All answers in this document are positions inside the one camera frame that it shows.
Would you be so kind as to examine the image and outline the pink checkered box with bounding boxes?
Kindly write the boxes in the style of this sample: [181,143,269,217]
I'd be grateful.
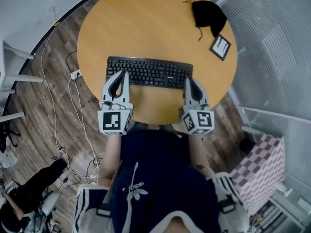
[229,133,286,216]

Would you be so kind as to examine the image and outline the person's navy white shirt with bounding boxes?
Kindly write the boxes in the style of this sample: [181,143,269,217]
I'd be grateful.
[71,127,250,233]

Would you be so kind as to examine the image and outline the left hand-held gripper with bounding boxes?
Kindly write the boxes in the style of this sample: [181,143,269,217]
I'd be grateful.
[97,69,135,136]

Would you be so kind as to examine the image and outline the grey office chair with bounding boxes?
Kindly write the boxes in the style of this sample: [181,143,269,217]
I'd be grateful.
[38,190,61,217]

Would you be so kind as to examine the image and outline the white power strip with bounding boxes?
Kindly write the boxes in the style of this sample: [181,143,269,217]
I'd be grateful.
[69,69,84,83]

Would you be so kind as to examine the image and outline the black keyboard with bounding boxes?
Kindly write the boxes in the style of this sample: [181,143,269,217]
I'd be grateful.
[105,56,194,90]

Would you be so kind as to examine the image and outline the black bag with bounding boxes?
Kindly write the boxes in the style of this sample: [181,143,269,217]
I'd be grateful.
[239,138,256,155]

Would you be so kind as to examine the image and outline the person's right forearm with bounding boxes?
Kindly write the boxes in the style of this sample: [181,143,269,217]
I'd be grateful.
[188,133,215,180]

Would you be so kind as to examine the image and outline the white window blinds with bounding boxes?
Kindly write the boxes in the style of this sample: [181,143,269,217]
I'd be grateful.
[216,0,311,121]

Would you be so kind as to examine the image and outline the white framed glass table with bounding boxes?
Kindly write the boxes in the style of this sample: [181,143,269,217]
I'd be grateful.
[237,105,311,203]

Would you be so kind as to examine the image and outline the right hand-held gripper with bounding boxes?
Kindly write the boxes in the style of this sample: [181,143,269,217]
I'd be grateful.
[181,77,216,135]

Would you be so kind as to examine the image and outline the black strap buckle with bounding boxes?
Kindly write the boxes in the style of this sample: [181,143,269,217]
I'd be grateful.
[218,198,237,215]
[96,202,113,218]

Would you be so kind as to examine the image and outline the person's left forearm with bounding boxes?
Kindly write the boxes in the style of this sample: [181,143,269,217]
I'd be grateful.
[100,134,122,186]

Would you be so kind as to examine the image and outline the grey chest strap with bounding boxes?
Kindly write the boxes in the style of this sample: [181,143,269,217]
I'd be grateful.
[125,161,139,233]

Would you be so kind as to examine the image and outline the black drawstring pouch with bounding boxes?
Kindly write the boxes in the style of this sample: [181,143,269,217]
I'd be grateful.
[183,0,228,42]

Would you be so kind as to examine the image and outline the black cable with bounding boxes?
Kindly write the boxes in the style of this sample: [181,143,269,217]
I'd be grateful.
[65,50,79,73]

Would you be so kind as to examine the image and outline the black framed white picture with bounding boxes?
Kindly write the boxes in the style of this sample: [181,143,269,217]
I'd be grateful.
[209,33,232,62]

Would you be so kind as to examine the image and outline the white cable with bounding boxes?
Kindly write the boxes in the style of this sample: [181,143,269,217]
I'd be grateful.
[68,79,101,167]
[40,24,102,179]

